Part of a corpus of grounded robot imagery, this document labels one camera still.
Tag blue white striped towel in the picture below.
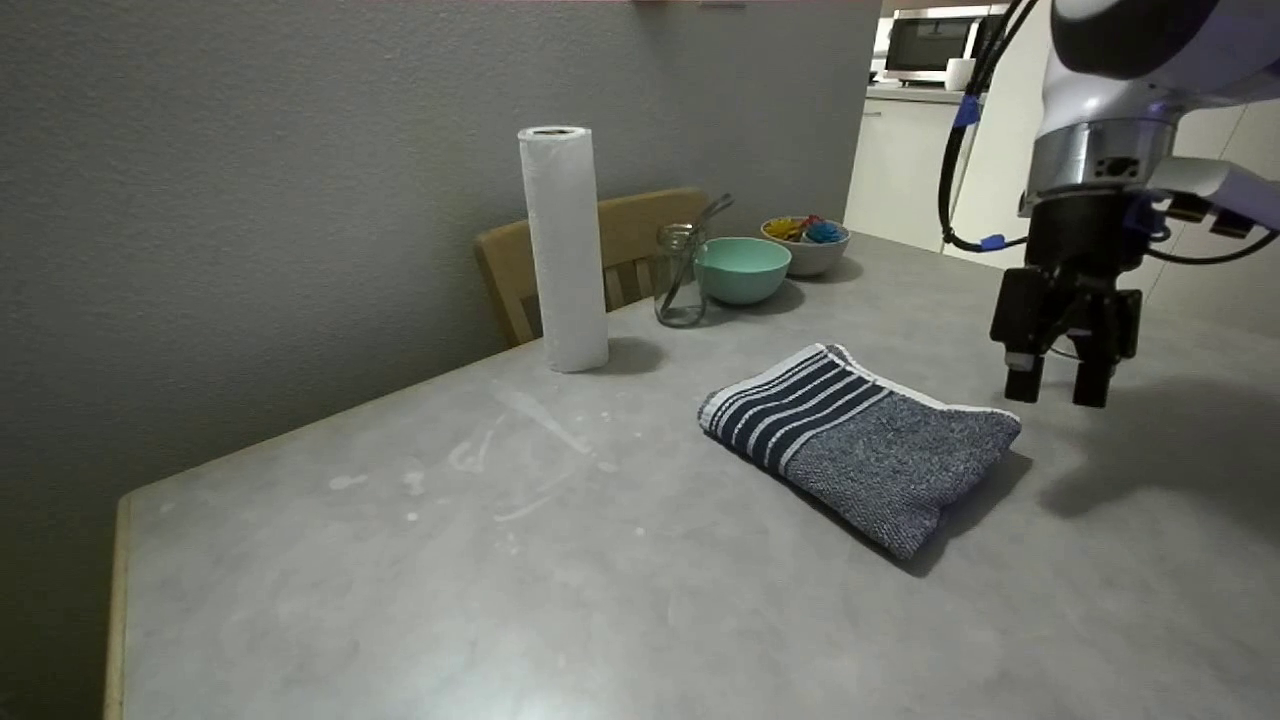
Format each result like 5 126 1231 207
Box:
697 341 1028 564

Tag tall white cabinet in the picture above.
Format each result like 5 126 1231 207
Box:
938 0 1280 341

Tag white paper towel roll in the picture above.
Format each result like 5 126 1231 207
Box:
515 120 616 376

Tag grey bowl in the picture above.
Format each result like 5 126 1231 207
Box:
755 215 851 284

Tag glass clip-top jar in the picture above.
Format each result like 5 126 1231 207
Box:
653 193 735 332

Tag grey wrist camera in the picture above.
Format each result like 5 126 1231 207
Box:
1142 153 1280 238

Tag low white cabinet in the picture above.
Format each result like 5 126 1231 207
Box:
839 82 992 257

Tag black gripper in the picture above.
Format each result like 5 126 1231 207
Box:
986 183 1154 411

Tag thin black camera cable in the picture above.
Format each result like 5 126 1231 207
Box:
1138 224 1280 269

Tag microwave oven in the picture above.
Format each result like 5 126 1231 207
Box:
875 2 1011 97

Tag teal bowl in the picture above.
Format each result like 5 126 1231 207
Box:
690 232 796 311

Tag black cable with blue connector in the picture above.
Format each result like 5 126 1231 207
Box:
935 0 1047 257

